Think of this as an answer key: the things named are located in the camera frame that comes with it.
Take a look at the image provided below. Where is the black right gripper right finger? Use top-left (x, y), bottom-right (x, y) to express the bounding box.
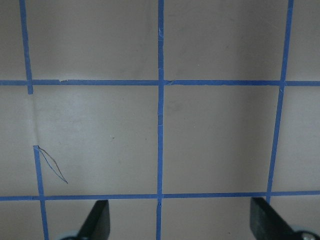
top-left (250, 197), bottom-right (298, 240)

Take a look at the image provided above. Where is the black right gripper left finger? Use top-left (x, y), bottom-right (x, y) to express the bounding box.
top-left (77, 200), bottom-right (111, 240)

